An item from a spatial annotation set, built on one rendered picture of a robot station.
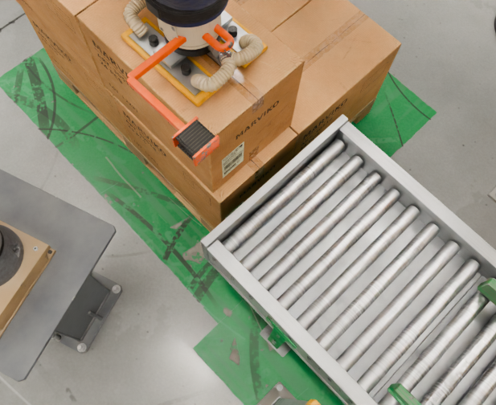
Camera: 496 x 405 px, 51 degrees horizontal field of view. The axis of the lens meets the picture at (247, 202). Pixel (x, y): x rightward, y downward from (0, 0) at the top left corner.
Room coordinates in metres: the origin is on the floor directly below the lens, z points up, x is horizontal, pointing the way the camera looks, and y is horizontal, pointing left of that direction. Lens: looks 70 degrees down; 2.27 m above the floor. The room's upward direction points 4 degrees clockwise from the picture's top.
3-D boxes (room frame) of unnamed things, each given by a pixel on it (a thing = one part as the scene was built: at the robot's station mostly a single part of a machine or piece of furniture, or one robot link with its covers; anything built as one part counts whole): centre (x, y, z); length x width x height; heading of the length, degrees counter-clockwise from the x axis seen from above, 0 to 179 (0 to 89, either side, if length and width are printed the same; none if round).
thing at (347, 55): (1.39, 0.21, 0.34); 1.20 x 1.00 x 0.40; 48
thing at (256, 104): (1.00, 0.21, 0.74); 0.60 x 0.40 x 0.40; 48
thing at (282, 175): (0.71, -0.10, 0.58); 0.70 x 0.03 x 0.06; 138
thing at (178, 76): (0.91, 0.26, 0.97); 0.34 x 0.10 x 0.05; 49
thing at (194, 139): (0.59, 0.14, 1.08); 0.09 x 0.08 x 0.05; 139
